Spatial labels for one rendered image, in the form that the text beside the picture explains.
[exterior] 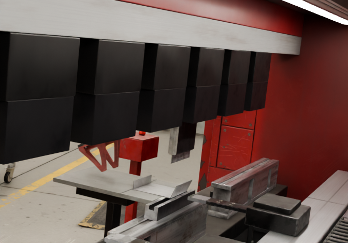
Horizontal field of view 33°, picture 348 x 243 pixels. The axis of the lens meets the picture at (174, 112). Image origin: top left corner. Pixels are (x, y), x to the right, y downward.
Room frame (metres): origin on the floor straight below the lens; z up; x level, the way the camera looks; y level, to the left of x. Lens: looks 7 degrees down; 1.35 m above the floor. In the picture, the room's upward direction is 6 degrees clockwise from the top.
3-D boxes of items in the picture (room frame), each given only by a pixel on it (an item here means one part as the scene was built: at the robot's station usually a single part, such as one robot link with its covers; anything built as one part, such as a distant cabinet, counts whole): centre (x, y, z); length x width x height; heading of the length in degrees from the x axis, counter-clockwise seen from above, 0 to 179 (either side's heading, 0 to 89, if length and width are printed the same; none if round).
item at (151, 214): (1.31, -0.02, 0.99); 0.20 x 0.03 x 0.03; 156
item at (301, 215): (1.27, -0.18, 1.01); 0.26 x 0.12 x 0.05; 66
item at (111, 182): (1.39, 0.11, 1.00); 0.26 x 0.18 x 0.01; 66
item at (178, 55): (1.17, 0.05, 1.26); 0.15 x 0.09 x 0.17; 156
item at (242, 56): (1.54, -0.12, 1.26); 0.15 x 0.09 x 0.17; 156
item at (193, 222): (1.28, 0.00, 0.92); 0.39 x 0.06 x 0.10; 156
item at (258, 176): (1.83, -0.25, 0.92); 0.50 x 0.06 x 0.10; 156
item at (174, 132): (1.33, -0.03, 1.13); 0.10 x 0.02 x 0.10; 156
